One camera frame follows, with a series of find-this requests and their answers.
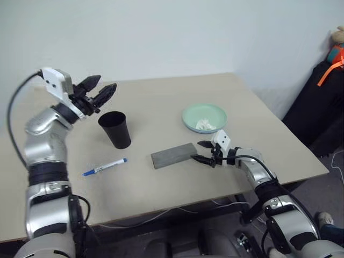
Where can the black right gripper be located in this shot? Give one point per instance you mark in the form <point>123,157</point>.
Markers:
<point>219,157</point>

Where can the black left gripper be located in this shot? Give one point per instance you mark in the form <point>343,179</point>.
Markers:
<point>84,102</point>

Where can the grey glasses case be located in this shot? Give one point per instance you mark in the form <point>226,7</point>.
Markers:
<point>172,156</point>

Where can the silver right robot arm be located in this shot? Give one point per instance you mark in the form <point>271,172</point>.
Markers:
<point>255,174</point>

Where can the black plastic cup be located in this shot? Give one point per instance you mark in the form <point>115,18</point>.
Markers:
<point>115,131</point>

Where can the crumpled white tissue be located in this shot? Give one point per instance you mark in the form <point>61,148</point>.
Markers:
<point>204,124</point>

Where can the light green plate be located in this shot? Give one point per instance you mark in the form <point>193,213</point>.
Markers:
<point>199,111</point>

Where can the white marker blue cap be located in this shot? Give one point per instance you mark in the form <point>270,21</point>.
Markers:
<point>107,166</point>

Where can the black suitcase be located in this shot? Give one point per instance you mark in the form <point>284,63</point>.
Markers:
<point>317,113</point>

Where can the beige shoe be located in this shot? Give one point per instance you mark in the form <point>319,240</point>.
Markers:
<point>325,218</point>

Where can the blue jeans leg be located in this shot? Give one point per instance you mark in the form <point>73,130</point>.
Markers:
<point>333,235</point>

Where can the beige stuffed toy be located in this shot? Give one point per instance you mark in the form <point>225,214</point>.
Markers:
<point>338,36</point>

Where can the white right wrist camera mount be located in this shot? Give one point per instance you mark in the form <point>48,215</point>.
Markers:
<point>221,138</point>

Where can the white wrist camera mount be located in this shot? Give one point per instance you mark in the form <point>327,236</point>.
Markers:
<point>53,80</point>
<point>221,138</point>

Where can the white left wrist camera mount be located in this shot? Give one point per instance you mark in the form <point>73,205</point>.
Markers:
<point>53,80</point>

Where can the black metal table frame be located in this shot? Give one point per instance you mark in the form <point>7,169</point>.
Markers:
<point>250,212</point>

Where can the small metal bracket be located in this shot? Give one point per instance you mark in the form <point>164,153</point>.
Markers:
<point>242,239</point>

